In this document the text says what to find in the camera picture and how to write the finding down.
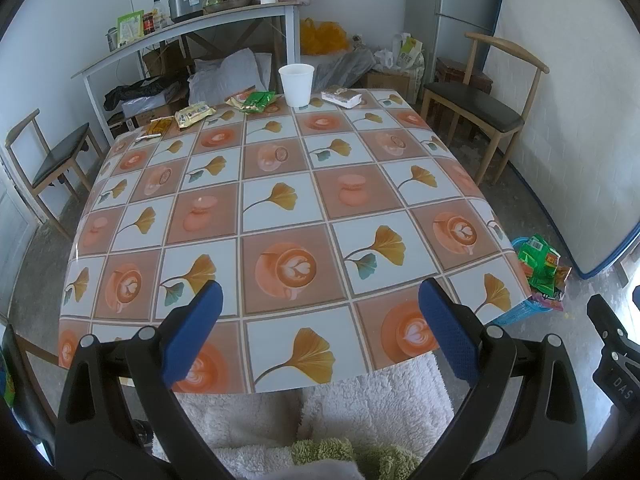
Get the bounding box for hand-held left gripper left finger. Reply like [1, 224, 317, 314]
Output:
[56, 280, 224, 480]

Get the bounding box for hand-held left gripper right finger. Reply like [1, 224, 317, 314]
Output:
[418, 277, 587, 480]

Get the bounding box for blue plastic waste basket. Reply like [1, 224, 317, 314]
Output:
[492, 235, 566, 328]

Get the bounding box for green snack bag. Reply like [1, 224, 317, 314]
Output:
[516, 234, 563, 301]

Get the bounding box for white fluffy towel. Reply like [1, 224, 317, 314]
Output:
[150, 352, 456, 480]

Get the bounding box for green fluffy cloth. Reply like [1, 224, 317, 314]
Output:
[291, 437, 422, 480]

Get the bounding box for small orange packet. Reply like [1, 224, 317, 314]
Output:
[136, 116, 177, 141]

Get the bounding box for yellow green snack packet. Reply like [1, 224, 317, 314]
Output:
[174, 102, 217, 131]

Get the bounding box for wooden chair with black seat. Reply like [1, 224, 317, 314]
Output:
[421, 32, 551, 186]
[5, 108, 103, 241]

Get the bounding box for black bag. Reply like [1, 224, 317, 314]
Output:
[103, 76, 183, 111]

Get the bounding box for large white sack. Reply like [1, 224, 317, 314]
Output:
[187, 49, 275, 106]

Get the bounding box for cardboard box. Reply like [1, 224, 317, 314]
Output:
[142, 45, 193, 81]
[360, 70, 418, 103]

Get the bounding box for small white box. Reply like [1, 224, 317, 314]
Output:
[320, 86, 365, 109]

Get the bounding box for white paper cup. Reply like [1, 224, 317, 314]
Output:
[278, 63, 316, 108]

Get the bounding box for dark wooden stool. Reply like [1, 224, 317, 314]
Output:
[435, 57, 495, 96]

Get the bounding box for white plastic bag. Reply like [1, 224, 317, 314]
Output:
[372, 47, 401, 71]

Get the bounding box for green white paper sack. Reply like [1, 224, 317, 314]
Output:
[397, 32, 426, 83]

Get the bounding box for grey plastic bag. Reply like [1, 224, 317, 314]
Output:
[312, 50, 376, 88]

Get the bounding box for yellow plastic bag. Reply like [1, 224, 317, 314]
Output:
[300, 17, 351, 56]

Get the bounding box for brown serving tray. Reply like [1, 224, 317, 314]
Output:
[202, 0, 252, 14]

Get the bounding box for grey rice cooker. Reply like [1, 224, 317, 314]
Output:
[167, 0, 228, 24]

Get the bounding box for white frame side table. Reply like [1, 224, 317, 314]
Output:
[71, 0, 303, 146]

